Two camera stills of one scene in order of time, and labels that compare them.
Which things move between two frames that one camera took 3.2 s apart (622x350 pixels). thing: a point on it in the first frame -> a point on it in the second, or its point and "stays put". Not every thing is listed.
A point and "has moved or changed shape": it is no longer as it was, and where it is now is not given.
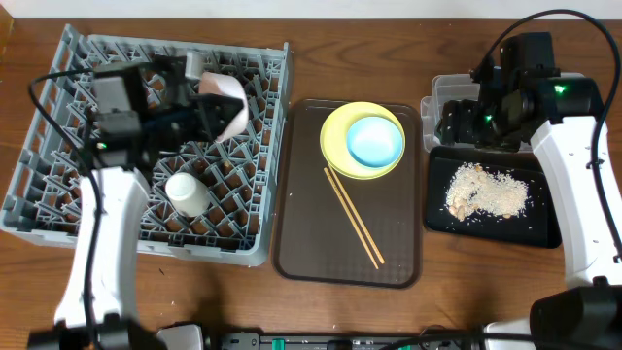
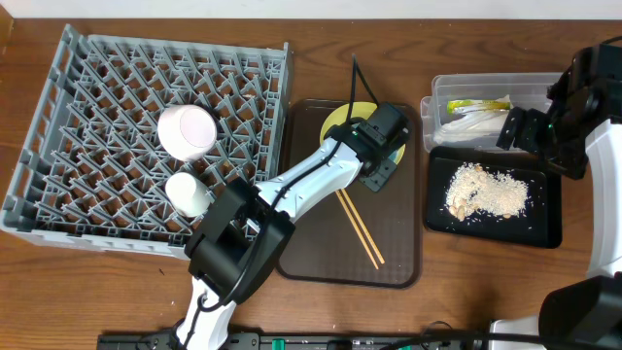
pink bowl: x=225 y=85 has moved or changed shape
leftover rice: x=474 y=188 stays put
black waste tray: x=501 y=197 stays put
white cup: x=188 y=193 stays put
